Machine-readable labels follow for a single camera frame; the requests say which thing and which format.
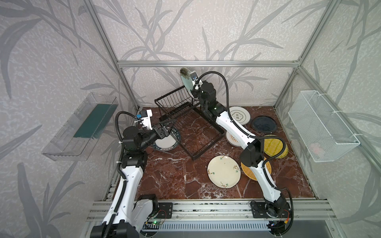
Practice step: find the cream floral plate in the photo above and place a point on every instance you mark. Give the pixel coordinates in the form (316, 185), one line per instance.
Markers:
(223, 171)

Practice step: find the dark blue oval plate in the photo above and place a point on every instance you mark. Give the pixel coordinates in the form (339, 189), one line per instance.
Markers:
(264, 124)

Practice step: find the right orange sunburst plate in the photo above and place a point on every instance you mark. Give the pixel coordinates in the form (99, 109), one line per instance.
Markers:
(232, 140)

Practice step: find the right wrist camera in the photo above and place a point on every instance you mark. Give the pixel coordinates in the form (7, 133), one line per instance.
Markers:
(194, 79)

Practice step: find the black wire dish rack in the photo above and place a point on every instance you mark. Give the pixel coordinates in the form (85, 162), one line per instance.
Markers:
(198, 133)

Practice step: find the white plate green emblem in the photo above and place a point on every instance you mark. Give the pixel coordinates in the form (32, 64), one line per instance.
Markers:
(240, 114)

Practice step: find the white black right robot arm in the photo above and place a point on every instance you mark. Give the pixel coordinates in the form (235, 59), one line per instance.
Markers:
(253, 151)

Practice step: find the clear plastic wall bin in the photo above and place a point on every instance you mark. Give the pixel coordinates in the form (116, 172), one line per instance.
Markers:
(78, 137)

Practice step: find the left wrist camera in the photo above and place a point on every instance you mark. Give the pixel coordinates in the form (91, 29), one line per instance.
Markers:
(144, 119)

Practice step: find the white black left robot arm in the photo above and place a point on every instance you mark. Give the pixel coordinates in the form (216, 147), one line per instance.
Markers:
(127, 216)

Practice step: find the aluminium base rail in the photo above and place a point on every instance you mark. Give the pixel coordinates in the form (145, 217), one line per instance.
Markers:
(312, 218)

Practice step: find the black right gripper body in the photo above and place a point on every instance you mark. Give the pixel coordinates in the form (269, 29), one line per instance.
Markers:
(200, 93)

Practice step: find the mint green flower plate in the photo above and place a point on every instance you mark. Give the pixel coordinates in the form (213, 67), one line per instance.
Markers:
(186, 79)

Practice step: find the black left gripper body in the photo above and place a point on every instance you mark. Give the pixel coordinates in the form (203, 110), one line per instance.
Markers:
(161, 136)

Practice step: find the green yellow woven plate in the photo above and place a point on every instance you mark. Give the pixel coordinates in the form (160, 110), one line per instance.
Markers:
(273, 147)

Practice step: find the white wire mesh basket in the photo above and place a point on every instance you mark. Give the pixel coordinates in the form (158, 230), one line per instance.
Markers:
(324, 133)

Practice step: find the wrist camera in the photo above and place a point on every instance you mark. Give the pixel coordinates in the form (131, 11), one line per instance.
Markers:
(144, 119)
(194, 79)

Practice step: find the white plate dark lettered rim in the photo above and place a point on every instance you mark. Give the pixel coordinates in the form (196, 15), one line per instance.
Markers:
(168, 143)

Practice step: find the orange woven plate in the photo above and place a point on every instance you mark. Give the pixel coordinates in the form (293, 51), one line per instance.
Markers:
(249, 173)

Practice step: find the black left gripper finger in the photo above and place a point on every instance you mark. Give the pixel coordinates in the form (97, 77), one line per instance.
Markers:
(170, 131)
(169, 123)

